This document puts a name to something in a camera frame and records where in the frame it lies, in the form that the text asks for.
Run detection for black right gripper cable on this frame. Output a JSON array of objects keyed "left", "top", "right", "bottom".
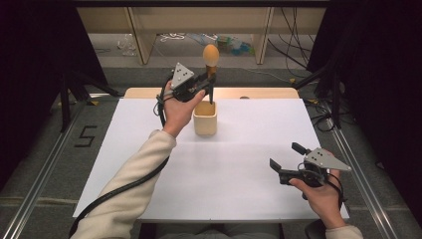
[{"left": 326, "top": 170, "right": 347, "bottom": 211}]

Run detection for wooden shelf unit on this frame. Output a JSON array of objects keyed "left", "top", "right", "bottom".
[{"left": 75, "top": 6, "right": 328, "bottom": 66}]

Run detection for person's right hand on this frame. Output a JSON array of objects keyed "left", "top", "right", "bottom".
[{"left": 288, "top": 169, "right": 347, "bottom": 230}]

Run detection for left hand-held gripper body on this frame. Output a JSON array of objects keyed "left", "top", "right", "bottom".
[{"left": 170, "top": 62, "right": 202, "bottom": 103}]

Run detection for white coiled cable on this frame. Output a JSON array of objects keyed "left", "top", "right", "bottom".
[{"left": 158, "top": 32, "right": 187, "bottom": 44}]

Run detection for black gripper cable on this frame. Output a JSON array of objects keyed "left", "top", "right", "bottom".
[
  {"left": 326, "top": 170, "right": 347, "bottom": 211},
  {"left": 68, "top": 84, "right": 171, "bottom": 239}
]

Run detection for person's legs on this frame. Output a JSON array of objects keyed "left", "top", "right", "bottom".
[{"left": 154, "top": 222, "right": 282, "bottom": 239}]

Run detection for thin white floor cable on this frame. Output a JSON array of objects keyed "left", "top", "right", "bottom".
[{"left": 241, "top": 67, "right": 294, "bottom": 84}]

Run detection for hanging black cables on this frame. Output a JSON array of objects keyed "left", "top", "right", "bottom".
[{"left": 266, "top": 6, "right": 317, "bottom": 80}]

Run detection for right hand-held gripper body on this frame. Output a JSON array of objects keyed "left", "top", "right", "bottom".
[{"left": 279, "top": 146, "right": 353, "bottom": 188}]

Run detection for black round chair armrest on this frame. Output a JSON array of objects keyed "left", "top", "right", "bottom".
[{"left": 305, "top": 219, "right": 329, "bottom": 239}]

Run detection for metal floor rail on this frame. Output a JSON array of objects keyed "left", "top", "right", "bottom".
[
  {"left": 325, "top": 124, "right": 401, "bottom": 239},
  {"left": 0, "top": 99, "right": 92, "bottom": 239}
]

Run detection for white table sheet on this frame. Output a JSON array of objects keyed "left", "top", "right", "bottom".
[{"left": 72, "top": 98, "right": 350, "bottom": 221}]

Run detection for black curtain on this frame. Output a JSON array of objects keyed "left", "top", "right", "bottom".
[
  {"left": 0, "top": 0, "right": 109, "bottom": 192},
  {"left": 306, "top": 0, "right": 422, "bottom": 228}
]

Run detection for black metal stand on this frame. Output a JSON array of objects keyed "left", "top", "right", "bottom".
[
  {"left": 59, "top": 70, "right": 121, "bottom": 134},
  {"left": 291, "top": 62, "right": 343, "bottom": 130}
]

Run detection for black floor cables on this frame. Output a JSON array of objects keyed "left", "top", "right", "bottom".
[{"left": 304, "top": 99, "right": 336, "bottom": 132}]

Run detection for colourful plastic bundle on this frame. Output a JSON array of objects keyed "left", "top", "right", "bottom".
[{"left": 217, "top": 34, "right": 256, "bottom": 57}]

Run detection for beige square cup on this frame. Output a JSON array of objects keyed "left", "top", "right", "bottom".
[{"left": 192, "top": 101, "right": 219, "bottom": 136}]

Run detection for wooden spoon black handle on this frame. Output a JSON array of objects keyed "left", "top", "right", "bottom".
[{"left": 202, "top": 44, "right": 221, "bottom": 105}]

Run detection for person's left hand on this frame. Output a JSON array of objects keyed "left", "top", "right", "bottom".
[{"left": 162, "top": 80, "right": 207, "bottom": 138}]

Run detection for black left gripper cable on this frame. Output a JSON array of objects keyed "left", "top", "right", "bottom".
[{"left": 68, "top": 84, "right": 171, "bottom": 239}]

